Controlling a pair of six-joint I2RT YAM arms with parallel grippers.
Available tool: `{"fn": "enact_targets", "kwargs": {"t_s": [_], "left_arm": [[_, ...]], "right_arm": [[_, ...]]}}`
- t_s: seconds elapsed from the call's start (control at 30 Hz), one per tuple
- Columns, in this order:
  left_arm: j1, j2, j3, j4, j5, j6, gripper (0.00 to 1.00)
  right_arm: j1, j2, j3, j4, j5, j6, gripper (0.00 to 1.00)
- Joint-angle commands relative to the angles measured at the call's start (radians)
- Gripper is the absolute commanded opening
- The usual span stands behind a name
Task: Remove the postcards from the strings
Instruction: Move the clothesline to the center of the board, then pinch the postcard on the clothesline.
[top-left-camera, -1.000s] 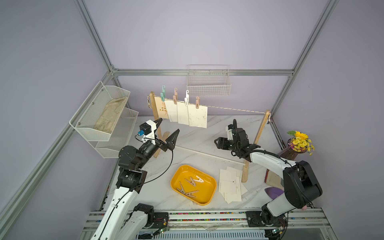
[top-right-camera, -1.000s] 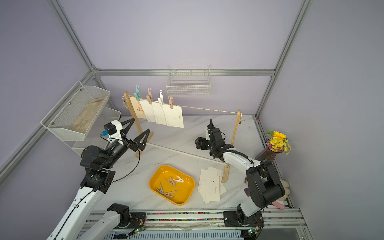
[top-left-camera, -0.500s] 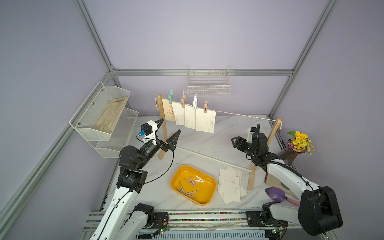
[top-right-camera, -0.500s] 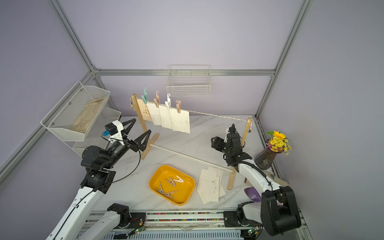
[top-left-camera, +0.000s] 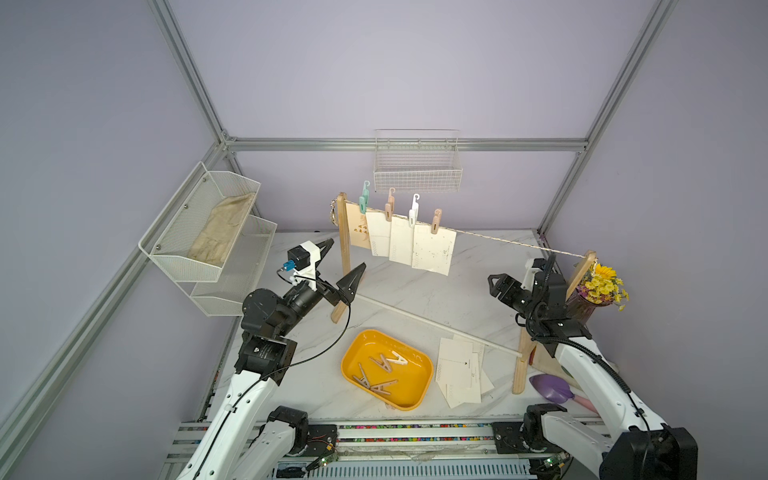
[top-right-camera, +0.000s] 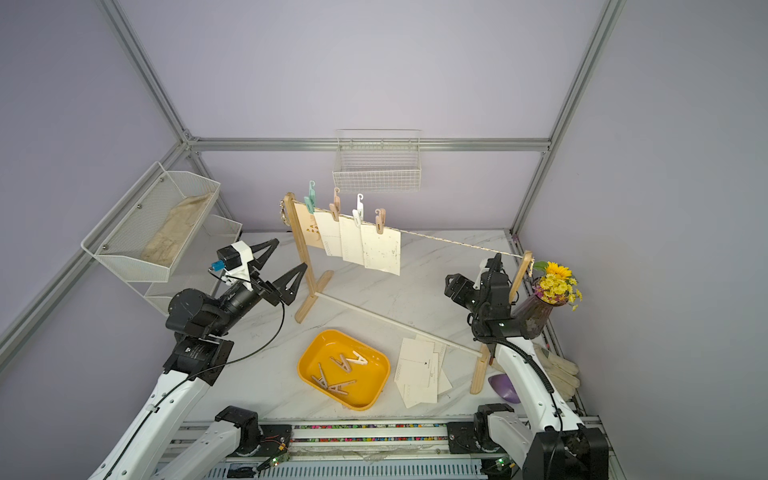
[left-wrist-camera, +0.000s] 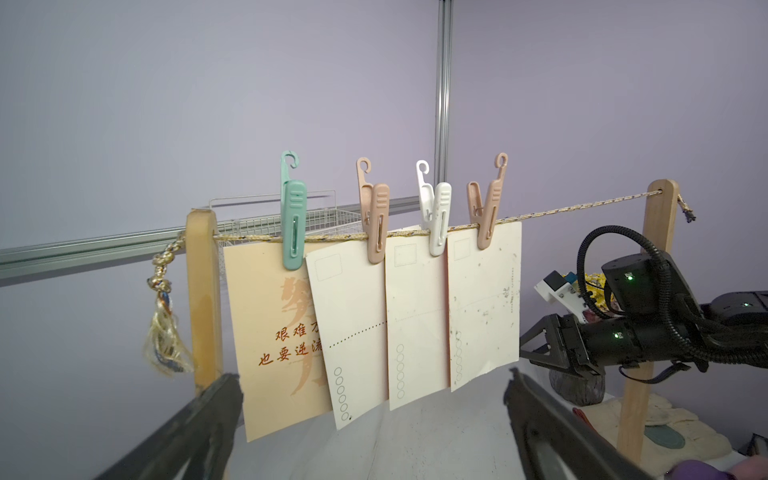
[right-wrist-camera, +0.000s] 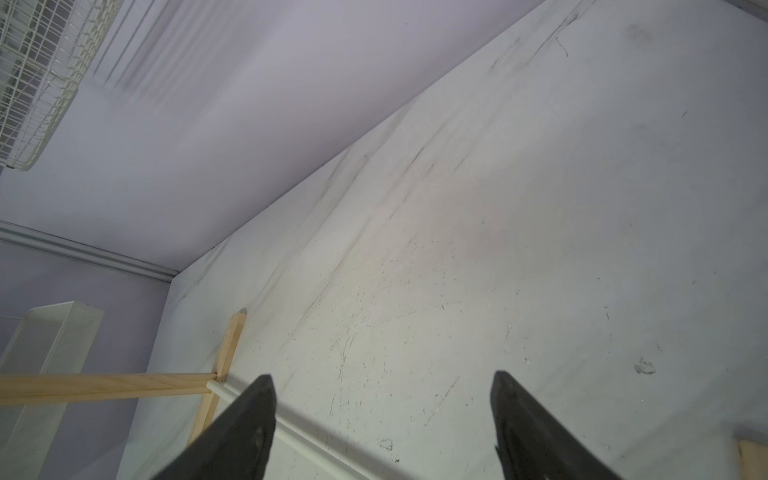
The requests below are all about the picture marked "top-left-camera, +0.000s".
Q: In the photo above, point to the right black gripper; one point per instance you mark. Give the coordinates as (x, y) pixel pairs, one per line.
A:
(506, 281)

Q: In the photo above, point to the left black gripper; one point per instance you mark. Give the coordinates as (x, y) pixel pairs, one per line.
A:
(333, 298)

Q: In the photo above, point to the white postcard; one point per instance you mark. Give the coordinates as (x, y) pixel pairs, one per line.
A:
(433, 252)
(458, 373)
(477, 347)
(486, 384)
(379, 229)
(401, 241)

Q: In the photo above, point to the pink clothespin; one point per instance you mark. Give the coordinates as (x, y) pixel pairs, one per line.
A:
(390, 204)
(383, 388)
(435, 224)
(382, 364)

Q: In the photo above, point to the white clothespin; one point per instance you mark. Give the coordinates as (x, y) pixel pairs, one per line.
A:
(414, 210)
(395, 358)

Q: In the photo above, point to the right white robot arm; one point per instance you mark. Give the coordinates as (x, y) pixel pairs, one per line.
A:
(639, 443)

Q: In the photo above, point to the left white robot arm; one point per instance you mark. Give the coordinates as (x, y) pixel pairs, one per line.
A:
(234, 447)

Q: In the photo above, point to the green clothespin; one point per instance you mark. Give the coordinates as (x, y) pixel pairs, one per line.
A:
(364, 197)

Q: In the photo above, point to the purple vase with flowers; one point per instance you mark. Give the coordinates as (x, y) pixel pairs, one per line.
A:
(599, 287)

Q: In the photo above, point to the purple pink scoop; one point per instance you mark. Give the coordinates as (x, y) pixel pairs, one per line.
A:
(557, 390)

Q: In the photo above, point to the yellow plastic tray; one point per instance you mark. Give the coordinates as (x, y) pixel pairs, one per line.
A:
(414, 379)

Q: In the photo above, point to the beige glove in shelf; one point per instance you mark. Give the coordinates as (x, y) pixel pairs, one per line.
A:
(213, 244)

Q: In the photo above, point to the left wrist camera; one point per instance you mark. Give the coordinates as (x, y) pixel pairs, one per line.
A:
(298, 258)

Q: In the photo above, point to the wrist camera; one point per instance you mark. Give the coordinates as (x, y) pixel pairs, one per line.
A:
(549, 264)
(298, 258)

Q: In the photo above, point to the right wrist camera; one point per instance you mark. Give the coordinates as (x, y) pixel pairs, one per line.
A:
(549, 264)

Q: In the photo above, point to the wooden string rack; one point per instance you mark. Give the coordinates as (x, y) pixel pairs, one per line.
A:
(530, 355)

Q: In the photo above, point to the white mesh wall shelf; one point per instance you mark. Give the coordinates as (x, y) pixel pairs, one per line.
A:
(216, 291)

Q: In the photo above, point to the white wire basket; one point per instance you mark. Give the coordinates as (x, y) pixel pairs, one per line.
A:
(417, 160)

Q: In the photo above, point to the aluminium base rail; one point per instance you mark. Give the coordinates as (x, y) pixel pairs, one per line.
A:
(388, 439)

